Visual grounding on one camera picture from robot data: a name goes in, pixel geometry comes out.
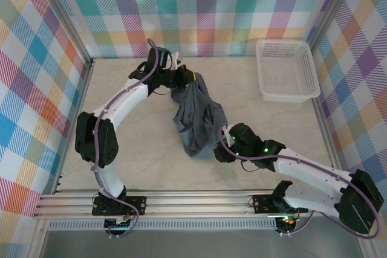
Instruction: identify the grey t-shirt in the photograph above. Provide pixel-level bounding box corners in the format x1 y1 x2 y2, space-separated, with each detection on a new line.
170 71 227 160

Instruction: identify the white plastic mesh basket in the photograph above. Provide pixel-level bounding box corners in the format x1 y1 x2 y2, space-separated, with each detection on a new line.
255 39 321 104

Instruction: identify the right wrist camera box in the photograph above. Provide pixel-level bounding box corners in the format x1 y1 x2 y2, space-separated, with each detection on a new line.
223 124 237 147

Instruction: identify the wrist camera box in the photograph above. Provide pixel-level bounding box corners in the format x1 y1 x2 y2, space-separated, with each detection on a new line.
223 124 237 147
157 47 184 70

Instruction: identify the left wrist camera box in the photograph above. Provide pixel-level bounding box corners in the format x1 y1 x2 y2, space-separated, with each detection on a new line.
157 47 184 70

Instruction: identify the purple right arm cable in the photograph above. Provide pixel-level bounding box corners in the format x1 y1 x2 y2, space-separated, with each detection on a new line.
218 124 380 237

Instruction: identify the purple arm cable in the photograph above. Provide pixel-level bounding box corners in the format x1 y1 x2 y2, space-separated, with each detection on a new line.
90 38 161 239
218 124 380 237

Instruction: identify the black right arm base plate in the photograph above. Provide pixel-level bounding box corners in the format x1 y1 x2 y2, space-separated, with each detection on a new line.
252 194 309 214

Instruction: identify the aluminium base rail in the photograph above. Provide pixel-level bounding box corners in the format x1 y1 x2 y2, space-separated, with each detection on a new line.
33 190 368 218

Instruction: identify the aluminium table side rail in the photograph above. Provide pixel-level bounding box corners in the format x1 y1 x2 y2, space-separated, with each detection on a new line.
312 98 344 180

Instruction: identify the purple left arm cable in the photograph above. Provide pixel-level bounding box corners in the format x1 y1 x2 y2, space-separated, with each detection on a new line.
90 38 161 239

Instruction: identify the slotted grey cable duct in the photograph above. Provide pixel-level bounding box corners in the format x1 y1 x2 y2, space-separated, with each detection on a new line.
48 220 278 231

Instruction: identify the aluminium corner post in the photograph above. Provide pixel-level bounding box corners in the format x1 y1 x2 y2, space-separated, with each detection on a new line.
305 0 363 50
35 0 95 68

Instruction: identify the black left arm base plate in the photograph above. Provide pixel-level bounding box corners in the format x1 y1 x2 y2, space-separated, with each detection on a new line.
92 196 148 216

